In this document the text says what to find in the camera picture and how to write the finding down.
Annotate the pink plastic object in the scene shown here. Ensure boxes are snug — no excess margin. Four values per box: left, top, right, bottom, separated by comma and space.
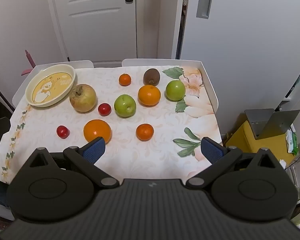
21, 50, 36, 76

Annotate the yellow-red apple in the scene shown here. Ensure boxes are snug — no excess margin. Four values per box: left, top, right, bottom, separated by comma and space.
69, 84, 97, 112

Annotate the brown kiwi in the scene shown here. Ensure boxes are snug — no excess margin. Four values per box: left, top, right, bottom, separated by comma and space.
143, 68, 161, 86

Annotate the green apple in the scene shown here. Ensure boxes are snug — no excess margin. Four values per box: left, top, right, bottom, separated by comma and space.
165, 80, 186, 102
114, 94, 137, 118

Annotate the white panelled door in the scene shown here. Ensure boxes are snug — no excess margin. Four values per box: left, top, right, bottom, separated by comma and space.
45, 0, 138, 63

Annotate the small tangerine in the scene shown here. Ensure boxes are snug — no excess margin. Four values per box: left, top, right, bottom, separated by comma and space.
119, 73, 132, 86
136, 123, 154, 141

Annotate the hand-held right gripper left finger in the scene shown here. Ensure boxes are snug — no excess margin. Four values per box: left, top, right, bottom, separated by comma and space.
27, 137, 120, 188

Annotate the white cabinet door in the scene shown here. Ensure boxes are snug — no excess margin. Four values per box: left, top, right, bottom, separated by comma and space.
176, 0, 300, 135

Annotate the green wet wipes packet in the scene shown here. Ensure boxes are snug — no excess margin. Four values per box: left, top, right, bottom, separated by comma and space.
286, 124, 298, 154

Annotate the black furniture piece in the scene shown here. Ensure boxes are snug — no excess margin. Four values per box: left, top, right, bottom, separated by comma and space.
0, 76, 15, 155

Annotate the yellow box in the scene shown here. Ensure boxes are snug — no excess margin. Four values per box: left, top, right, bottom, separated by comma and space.
225, 121, 294, 165

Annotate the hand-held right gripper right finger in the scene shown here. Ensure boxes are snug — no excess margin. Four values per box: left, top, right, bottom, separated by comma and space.
185, 137, 280, 189

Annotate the cream bowl with bear print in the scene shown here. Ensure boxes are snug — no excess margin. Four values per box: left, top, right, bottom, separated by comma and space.
25, 64, 76, 108

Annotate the large orange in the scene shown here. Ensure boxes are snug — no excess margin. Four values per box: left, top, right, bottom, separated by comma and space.
138, 85, 161, 106
83, 119, 112, 144

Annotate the small red fruit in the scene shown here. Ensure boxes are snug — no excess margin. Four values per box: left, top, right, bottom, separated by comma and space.
56, 125, 70, 139
98, 103, 112, 117

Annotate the white table with raised rim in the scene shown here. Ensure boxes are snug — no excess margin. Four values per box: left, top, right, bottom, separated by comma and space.
0, 59, 223, 180

